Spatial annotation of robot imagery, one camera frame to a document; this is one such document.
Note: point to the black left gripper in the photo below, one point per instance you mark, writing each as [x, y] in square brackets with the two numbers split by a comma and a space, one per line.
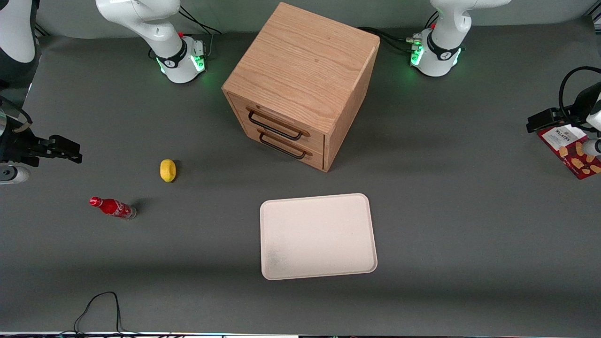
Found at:
[569, 114]

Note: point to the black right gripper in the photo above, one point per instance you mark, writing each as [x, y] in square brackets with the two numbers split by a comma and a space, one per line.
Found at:
[15, 142]

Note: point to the red cookie box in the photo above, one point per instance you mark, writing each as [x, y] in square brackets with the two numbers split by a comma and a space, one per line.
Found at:
[575, 162]

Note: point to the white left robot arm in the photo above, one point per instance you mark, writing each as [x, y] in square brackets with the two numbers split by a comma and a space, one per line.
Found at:
[441, 51]

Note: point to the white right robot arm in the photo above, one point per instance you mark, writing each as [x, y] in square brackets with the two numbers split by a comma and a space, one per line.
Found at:
[141, 19]

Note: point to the pale pink plastic tray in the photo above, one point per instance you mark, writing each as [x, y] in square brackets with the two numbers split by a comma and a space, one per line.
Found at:
[319, 234]

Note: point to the red cola bottle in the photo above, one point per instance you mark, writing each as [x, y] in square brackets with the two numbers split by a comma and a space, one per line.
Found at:
[112, 207]

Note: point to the yellow lemon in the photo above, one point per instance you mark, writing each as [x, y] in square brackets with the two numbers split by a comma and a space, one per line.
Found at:
[167, 170]

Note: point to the wooden drawer front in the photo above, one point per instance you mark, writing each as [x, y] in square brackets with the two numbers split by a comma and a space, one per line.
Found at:
[314, 141]
[317, 158]

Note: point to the oak wooden drawer cabinet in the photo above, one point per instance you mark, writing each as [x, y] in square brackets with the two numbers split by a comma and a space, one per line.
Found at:
[305, 61]

